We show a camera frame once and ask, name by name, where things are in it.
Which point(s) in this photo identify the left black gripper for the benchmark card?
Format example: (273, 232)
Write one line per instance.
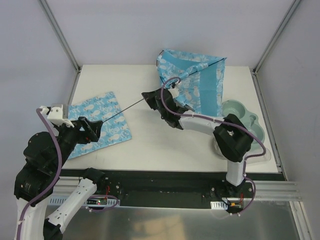
(85, 130)

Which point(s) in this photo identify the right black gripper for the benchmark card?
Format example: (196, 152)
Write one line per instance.
(158, 103)

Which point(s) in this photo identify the blue patterned pet tent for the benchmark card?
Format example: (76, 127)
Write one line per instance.
(201, 79)

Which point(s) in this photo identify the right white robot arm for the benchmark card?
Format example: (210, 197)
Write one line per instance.
(232, 137)

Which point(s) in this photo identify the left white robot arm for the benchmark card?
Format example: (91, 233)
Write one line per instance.
(45, 155)

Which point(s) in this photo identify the stainless steel pet bowl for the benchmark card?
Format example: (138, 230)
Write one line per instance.
(216, 148)

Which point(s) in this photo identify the mint green double feeder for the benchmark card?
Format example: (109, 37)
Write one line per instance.
(249, 119)

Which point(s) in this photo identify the clear plastic water bottle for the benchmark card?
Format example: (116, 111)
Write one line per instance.
(258, 160)

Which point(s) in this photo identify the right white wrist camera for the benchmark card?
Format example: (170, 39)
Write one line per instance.
(174, 89)

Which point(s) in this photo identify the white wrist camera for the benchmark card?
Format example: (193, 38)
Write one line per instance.
(174, 89)
(57, 114)

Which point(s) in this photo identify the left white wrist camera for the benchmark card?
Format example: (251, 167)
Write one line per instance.
(57, 114)

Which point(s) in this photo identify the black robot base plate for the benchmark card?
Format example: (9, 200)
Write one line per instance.
(169, 189)

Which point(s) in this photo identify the left aluminium frame post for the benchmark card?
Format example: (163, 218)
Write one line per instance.
(59, 34)

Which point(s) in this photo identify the aluminium frame post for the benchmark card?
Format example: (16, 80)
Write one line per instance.
(59, 34)
(277, 34)

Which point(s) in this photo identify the right aluminium frame post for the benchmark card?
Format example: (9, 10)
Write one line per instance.
(277, 34)

